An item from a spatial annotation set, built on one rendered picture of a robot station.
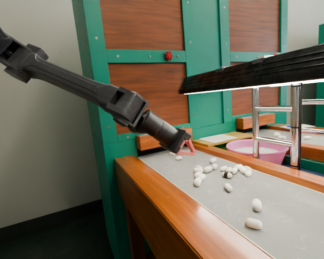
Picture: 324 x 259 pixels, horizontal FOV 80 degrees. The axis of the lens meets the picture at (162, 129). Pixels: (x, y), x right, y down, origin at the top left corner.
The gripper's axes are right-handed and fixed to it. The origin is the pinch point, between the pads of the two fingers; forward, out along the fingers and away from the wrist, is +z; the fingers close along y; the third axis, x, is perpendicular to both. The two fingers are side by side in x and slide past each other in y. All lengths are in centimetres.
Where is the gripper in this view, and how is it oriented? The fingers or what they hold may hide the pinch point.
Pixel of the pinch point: (193, 152)
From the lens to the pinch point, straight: 61.1
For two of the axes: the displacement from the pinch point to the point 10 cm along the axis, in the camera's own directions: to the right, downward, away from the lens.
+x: -5.1, 8.5, -1.3
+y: -4.2, -1.1, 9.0
